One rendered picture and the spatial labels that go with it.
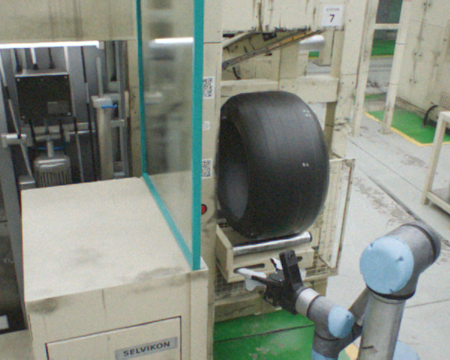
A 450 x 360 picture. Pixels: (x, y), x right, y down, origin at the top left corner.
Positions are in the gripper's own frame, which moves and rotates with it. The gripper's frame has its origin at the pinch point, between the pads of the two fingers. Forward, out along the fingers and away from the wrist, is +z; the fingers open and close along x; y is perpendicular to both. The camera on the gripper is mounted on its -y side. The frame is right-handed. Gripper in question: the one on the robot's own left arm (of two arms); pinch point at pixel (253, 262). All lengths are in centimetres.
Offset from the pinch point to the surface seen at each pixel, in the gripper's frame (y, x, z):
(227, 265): 17.1, 14.2, 23.8
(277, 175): -21.5, 19.3, 12.3
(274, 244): 11.3, 34.0, 19.5
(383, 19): -76, 1004, 578
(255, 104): -41, 23, 31
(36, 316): -7, -69, -2
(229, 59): -51, 40, 64
